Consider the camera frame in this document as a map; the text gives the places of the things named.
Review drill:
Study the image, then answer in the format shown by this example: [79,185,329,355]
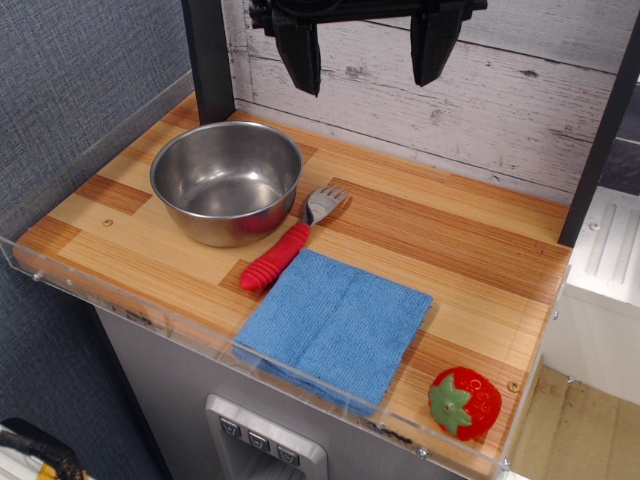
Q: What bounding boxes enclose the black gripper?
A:
[249,0,488,96]

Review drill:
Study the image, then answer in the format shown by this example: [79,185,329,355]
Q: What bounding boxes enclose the red toy tomato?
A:
[428,366,502,441]

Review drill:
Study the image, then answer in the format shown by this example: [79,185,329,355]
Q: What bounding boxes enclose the blue folded cloth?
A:
[233,249,433,416]

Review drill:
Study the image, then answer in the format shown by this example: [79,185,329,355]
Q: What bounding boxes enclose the stainless steel bowl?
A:
[150,121,304,248]

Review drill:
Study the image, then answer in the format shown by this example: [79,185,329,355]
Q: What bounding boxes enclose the white ridged plastic object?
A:
[569,187,640,306]

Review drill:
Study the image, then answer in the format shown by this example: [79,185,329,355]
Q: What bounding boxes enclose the grey cabinet with dispenser panel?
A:
[97,309,456,479]

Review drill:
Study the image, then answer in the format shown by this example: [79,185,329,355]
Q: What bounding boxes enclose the black left frame post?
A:
[181,0,236,125]

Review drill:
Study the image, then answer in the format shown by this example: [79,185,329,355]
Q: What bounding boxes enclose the black frame post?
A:
[181,0,236,125]
[558,17,639,247]

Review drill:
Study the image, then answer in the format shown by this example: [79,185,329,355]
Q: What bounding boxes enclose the red handled metal spork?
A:
[240,185,349,291]

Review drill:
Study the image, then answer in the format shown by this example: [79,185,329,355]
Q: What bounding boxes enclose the black right frame post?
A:
[558,17,639,247]

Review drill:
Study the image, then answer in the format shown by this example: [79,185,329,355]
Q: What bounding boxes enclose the clear acrylic guard rail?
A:
[13,60,580,479]

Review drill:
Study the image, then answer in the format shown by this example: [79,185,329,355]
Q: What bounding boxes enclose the black wrapped cable bundle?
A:
[0,417,89,480]

